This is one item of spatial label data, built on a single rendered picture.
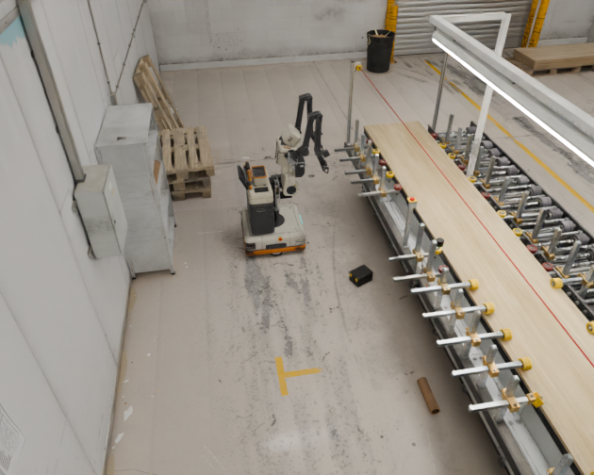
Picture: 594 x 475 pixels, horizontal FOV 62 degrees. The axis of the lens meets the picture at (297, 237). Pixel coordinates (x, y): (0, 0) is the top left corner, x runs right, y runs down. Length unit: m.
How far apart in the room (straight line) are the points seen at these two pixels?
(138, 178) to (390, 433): 3.07
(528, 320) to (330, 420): 1.67
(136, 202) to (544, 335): 3.60
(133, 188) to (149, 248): 0.71
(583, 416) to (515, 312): 0.84
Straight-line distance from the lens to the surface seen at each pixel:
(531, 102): 3.32
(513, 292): 4.12
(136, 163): 4.71
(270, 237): 5.35
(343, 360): 4.53
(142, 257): 5.33
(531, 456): 3.61
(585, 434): 3.48
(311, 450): 4.06
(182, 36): 10.87
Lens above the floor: 3.56
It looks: 38 degrees down
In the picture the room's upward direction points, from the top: 1 degrees counter-clockwise
